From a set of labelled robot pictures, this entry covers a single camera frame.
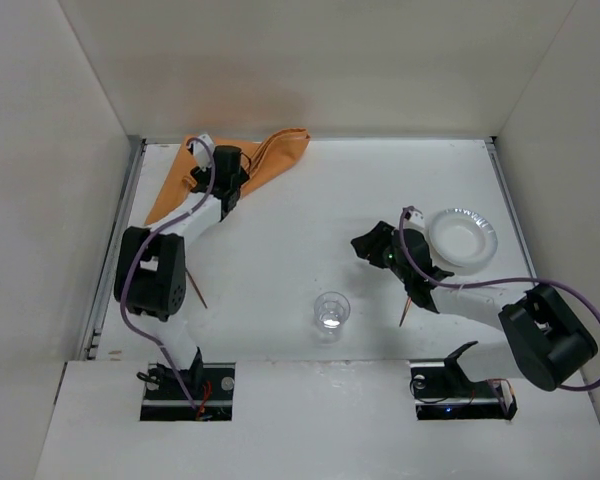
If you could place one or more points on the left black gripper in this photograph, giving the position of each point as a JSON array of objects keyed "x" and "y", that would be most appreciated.
[{"x": 200, "y": 180}]

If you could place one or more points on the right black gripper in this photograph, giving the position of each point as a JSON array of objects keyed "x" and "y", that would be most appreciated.
[{"x": 380, "y": 245}]

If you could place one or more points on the orange cloth napkin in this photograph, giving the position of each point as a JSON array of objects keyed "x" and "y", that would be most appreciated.
[{"x": 263, "y": 162}]

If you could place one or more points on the white round plate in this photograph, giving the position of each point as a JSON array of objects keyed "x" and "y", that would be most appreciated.
[{"x": 463, "y": 239}]

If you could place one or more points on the clear plastic cup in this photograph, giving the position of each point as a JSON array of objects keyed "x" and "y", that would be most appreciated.
[{"x": 331, "y": 312}]

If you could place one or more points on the copper fork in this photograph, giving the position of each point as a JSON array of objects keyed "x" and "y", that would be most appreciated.
[{"x": 196, "y": 289}]

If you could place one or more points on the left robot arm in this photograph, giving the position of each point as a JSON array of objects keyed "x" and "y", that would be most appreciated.
[{"x": 151, "y": 275}]

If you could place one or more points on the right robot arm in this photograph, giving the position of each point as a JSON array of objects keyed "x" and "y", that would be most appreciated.
[{"x": 544, "y": 341}]

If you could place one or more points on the copper spoon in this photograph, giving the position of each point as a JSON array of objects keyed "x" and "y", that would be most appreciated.
[{"x": 405, "y": 311}]

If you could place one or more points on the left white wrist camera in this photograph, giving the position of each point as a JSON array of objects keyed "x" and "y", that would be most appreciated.
[{"x": 201, "y": 147}]

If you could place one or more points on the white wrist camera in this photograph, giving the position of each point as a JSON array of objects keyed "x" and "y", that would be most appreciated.
[
  {"x": 201, "y": 147},
  {"x": 414, "y": 219}
]

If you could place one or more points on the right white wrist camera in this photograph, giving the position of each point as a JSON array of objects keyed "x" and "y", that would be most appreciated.
[{"x": 414, "y": 219}]

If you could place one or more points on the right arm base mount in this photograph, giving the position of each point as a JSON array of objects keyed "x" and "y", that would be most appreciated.
[{"x": 443, "y": 393}]

